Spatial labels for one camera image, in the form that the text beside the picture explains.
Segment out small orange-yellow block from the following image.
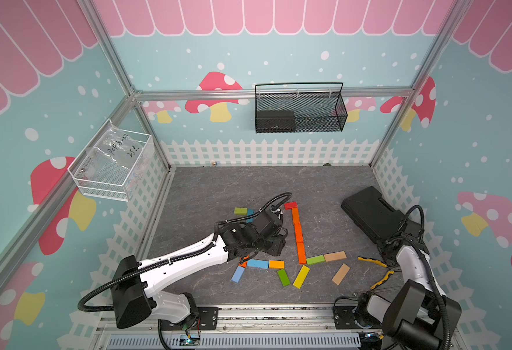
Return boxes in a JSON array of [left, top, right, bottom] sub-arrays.
[[269, 260, 285, 270]]

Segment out blue long block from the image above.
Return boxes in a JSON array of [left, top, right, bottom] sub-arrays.
[[247, 259, 269, 269]]

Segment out teal long block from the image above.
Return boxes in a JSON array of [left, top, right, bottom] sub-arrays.
[[246, 209, 255, 223]]

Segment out red block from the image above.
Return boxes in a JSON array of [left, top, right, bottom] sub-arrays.
[[284, 201, 298, 210]]

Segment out lime green small block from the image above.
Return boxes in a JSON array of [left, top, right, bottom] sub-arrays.
[[234, 207, 248, 216]]

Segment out yellow-green wide block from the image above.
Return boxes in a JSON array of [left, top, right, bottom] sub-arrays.
[[292, 265, 310, 289]]

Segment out light blue block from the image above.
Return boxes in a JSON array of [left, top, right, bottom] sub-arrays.
[[231, 265, 245, 284]]

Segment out tan long block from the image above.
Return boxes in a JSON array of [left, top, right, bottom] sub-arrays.
[[323, 251, 346, 263]]

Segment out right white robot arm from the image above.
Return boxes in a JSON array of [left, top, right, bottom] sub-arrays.
[[333, 198, 462, 349]]

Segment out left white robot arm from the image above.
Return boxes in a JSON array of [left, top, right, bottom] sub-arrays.
[[78, 192, 292, 329]]

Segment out black plastic tool case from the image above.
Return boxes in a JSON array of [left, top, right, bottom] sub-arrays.
[[341, 186, 404, 245]]

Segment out yellow black pliers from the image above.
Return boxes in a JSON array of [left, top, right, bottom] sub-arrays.
[[357, 256, 396, 291]]

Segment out black box in basket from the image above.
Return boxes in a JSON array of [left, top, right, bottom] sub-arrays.
[[255, 110, 296, 134]]

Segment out green circuit board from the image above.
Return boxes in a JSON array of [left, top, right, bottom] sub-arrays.
[[179, 335, 201, 347]]

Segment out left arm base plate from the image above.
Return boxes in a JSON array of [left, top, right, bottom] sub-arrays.
[[163, 307, 219, 331]]

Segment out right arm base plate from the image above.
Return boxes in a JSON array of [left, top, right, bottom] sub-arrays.
[[333, 304, 390, 330]]

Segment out black wire mesh basket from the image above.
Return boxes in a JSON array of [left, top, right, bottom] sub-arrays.
[[254, 82, 348, 133]]

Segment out clear plastic wall bin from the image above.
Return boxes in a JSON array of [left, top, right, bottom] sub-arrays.
[[68, 120, 155, 202]]

